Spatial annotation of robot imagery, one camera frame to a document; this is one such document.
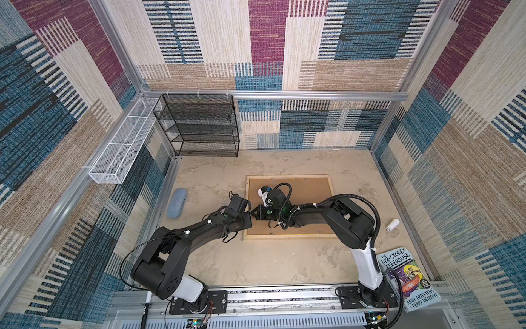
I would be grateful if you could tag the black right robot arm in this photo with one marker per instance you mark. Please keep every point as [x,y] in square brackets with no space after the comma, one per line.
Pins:
[353,219]

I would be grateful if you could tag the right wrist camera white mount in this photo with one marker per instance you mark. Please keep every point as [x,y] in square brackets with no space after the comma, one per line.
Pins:
[265,195]

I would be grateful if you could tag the small white cylinder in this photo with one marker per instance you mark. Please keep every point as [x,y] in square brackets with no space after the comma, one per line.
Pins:
[393,225]

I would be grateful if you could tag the brown frame backing board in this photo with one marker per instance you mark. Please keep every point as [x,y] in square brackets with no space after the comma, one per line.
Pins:
[312,189]

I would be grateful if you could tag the black white marker pen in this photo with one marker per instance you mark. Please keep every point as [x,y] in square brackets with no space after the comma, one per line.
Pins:
[145,313]

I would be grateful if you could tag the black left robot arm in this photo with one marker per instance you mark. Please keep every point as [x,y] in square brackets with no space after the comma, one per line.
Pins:
[160,268]

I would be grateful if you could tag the light wooden picture frame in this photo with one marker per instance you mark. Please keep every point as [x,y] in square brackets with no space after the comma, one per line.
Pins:
[287,236]

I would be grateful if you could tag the blue grey glasses case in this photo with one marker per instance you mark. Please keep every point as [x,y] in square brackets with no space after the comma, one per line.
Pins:
[176,203]

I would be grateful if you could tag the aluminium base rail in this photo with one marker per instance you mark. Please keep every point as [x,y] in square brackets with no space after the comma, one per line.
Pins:
[282,306]

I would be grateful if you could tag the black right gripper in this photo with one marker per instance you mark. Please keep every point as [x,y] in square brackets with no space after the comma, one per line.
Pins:
[261,216]

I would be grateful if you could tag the white wire mesh basket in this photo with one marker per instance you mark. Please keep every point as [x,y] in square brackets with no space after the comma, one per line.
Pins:
[117,158]

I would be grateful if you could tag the colourful treehouse book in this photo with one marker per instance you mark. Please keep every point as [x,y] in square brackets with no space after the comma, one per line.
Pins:
[417,290]

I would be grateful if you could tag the black wire mesh shelf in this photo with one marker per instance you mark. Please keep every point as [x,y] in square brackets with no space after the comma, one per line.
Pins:
[199,125]

